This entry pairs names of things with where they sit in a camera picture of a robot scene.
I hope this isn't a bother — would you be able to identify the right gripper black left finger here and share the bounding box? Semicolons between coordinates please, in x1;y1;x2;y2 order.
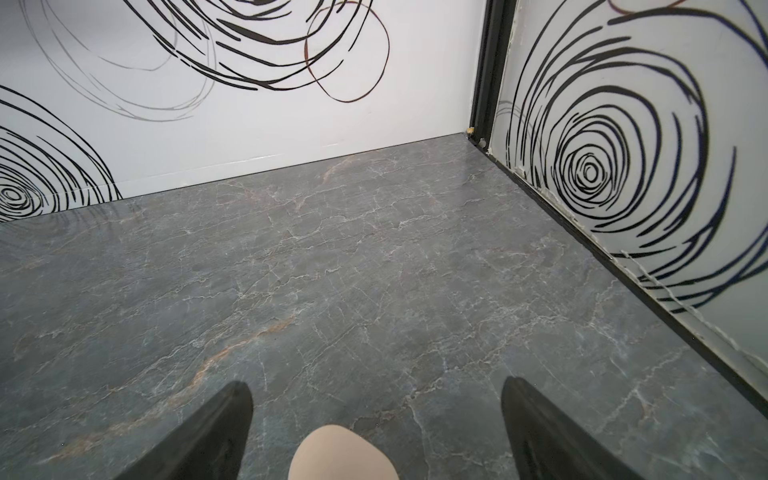
118;381;253;480

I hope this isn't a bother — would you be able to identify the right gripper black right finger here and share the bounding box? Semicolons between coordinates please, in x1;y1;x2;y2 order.
501;376;642;480

